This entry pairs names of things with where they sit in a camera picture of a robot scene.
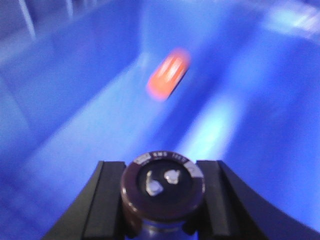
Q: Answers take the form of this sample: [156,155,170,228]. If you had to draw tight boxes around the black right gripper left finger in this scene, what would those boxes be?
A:
[42,161,126,240]

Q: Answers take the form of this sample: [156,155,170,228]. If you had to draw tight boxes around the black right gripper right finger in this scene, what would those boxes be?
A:
[196,160,320,240]

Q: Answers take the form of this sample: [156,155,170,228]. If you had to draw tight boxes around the dark brown cylindrical capacitor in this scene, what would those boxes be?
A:
[120,151,206,240]

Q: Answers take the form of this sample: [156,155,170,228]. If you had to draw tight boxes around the blue crate front right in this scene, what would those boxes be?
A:
[0,0,320,240]

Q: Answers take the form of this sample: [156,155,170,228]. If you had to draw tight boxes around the orange oval object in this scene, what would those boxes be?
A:
[146,48,191,102]

